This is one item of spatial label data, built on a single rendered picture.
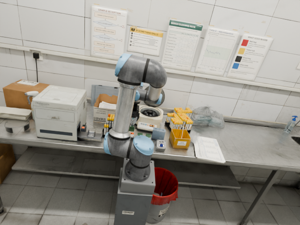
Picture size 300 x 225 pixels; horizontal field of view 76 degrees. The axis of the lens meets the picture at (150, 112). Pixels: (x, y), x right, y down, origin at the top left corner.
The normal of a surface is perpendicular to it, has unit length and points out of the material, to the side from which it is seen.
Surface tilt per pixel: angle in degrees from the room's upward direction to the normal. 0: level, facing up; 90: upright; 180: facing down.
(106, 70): 90
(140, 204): 90
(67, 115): 90
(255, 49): 94
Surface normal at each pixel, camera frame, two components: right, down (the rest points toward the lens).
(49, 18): 0.04, 0.47
